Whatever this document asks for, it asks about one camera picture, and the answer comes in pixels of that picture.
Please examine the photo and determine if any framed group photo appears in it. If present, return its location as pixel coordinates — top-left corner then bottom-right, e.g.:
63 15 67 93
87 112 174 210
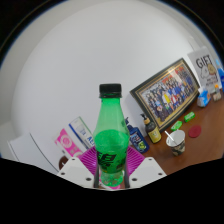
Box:
129 57 201 133

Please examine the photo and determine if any camouflage print paper cup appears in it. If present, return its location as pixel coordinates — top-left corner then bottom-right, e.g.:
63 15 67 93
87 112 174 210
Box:
165 129 186 157

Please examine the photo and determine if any blue tissue pack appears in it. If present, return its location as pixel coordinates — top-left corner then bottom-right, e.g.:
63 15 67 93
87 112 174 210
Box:
196 89 212 108

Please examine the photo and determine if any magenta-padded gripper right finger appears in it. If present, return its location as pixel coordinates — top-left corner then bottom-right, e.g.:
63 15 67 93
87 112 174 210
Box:
123 146 168 189

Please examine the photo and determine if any green plastic drink bottle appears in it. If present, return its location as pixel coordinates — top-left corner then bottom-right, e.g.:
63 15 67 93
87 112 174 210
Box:
92 83 131 188

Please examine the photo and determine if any white refrigerator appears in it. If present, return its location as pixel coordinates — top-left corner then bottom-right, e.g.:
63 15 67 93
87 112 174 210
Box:
0 121 59 174

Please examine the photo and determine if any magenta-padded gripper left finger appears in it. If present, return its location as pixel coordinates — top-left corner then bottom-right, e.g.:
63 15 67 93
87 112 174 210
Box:
57 146 100 189

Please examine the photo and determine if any white stick in cup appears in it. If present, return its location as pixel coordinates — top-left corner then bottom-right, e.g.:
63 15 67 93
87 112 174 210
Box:
164 130 175 145

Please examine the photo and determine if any white paper gift bag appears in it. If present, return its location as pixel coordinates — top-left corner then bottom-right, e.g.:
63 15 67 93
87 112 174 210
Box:
186 46 221 91

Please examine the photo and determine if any dark blue pump bottle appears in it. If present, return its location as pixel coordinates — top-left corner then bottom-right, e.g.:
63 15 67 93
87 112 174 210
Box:
124 117 150 154

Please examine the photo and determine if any small printed snack box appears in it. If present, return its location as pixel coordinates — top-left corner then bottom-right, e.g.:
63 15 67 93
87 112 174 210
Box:
211 83 223 102

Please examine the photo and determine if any dark pump bottle yellow label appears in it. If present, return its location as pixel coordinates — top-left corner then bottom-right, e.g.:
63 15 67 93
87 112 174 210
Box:
140 113 162 145

